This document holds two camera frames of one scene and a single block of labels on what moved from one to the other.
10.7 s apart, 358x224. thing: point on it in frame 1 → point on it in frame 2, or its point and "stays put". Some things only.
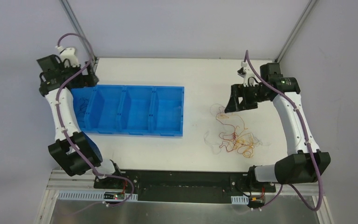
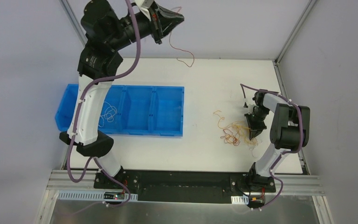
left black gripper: [90, 76] → [157, 27]
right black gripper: [244, 96] → [254, 118]
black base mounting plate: [179, 186] stays put
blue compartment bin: [130, 110] stays put
